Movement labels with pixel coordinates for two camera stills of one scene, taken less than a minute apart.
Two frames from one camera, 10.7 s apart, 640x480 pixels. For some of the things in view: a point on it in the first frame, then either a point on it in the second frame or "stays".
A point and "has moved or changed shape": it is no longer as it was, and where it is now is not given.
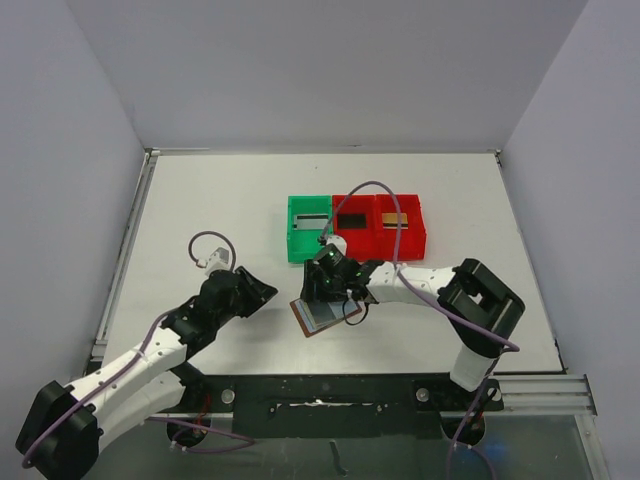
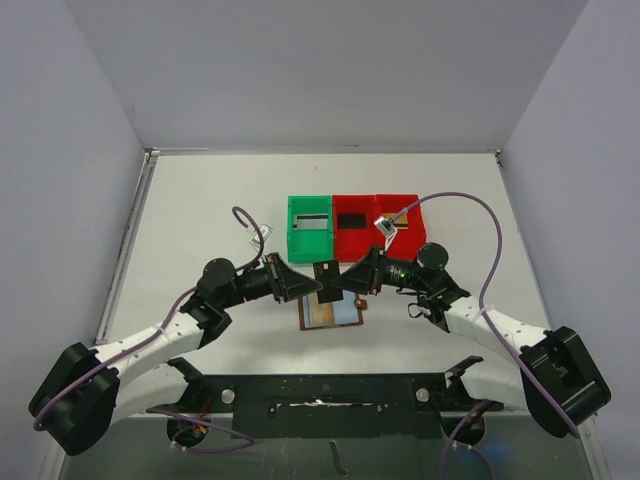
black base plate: x=332 y=406 stays
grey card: x=326 y=311 has moved or changed shape
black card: x=351 y=221 stays
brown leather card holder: x=313 y=316 has moved or changed shape
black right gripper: x=311 y=284 -> x=375 y=270
